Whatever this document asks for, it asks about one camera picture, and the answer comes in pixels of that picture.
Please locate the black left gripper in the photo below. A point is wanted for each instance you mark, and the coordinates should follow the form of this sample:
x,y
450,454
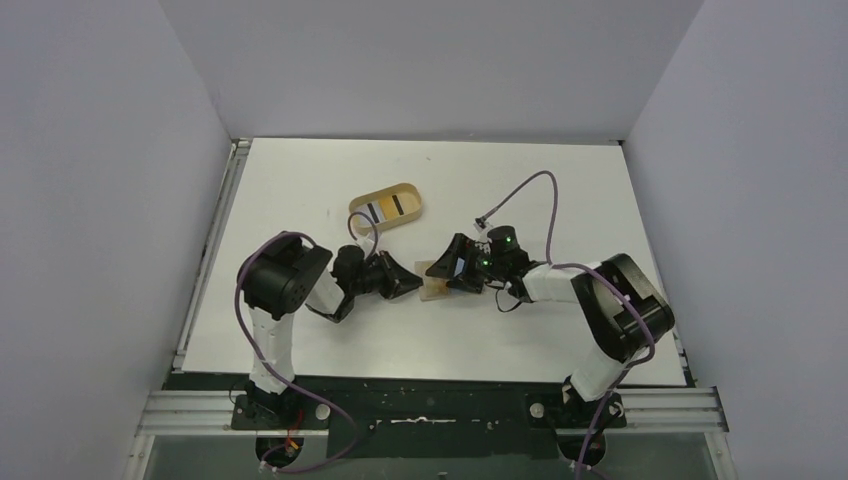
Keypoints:
x,y
386,276

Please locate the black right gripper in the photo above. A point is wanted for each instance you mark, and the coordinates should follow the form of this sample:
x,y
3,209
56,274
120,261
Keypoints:
x,y
468,266

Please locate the blue plastic card sleeves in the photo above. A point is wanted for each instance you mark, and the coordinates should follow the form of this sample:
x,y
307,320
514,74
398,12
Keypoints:
x,y
459,267

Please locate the beige card holder wallet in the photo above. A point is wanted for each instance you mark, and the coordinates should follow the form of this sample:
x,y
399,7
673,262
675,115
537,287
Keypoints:
x,y
432,288

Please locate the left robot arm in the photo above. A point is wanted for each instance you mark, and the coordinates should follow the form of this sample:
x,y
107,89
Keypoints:
x,y
290,272

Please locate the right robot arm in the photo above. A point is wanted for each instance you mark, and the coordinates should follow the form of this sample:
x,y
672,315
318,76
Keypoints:
x,y
625,313

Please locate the white card black stripe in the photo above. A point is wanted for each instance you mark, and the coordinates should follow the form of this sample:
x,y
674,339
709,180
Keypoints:
x,y
374,212

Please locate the oval wooden tray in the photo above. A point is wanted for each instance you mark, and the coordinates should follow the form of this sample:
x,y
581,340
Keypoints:
x,y
376,195

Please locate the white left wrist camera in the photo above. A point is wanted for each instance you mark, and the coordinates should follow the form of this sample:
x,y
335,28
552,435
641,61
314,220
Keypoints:
x,y
368,246

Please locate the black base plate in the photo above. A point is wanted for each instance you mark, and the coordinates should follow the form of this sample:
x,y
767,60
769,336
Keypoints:
x,y
417,419

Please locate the aluminium rail frame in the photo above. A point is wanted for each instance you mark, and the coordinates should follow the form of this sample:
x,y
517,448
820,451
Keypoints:
x,y
139,454

